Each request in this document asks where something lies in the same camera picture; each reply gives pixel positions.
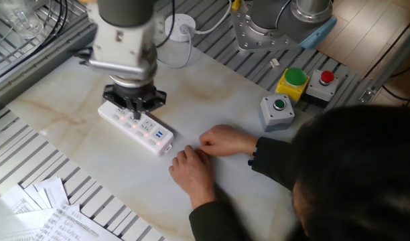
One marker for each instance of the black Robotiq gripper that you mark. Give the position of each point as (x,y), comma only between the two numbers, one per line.
(134,92)

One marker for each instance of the white four-button power strip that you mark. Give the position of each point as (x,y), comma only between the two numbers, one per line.
(148,129)

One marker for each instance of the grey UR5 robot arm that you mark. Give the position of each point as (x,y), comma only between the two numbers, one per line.
(124,11)

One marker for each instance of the person's left forearm dark sleeve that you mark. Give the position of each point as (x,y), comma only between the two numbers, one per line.
(215,224)

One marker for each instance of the person's right forearm dark sleeve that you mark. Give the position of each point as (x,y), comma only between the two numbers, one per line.
(275,157)

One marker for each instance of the person's left hand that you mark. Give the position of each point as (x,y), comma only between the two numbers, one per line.
(191,174)

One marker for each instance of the person's right hand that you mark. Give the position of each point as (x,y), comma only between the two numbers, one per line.
(225,140)

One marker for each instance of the marble pattern tile board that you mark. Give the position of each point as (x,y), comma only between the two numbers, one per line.
(208,93)

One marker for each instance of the round white socket hub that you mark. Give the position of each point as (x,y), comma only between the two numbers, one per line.
(178,23)

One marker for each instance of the grey aluminium beam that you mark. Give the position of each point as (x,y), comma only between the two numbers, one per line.
(41,63)

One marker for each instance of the pile of white paper sheets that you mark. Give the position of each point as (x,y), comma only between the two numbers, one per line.
(51,190)

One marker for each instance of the small yellow object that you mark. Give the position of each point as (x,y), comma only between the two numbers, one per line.
(236,4)

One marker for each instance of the clear plastic container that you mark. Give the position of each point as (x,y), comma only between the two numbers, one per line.
(20,16)

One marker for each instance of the large printed paper sheet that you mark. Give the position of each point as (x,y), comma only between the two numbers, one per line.
(71,224)

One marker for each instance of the grey box small green button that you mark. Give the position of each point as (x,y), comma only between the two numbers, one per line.
(275,117)

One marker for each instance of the small white clip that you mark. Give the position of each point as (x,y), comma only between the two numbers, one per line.
(274,62)

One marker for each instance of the yellow box large green button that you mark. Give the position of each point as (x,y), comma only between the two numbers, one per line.
(295,77)

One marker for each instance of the grey box red button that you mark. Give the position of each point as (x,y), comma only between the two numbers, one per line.
(320,92)

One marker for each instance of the person's head dark hair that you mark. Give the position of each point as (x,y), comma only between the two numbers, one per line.
(359,167)

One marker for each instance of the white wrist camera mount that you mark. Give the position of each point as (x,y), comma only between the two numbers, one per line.
(121,47)

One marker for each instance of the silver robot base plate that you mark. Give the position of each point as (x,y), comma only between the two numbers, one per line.
(242,30)

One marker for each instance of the aluminium frame post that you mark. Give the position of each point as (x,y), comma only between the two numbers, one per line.
(389,67)

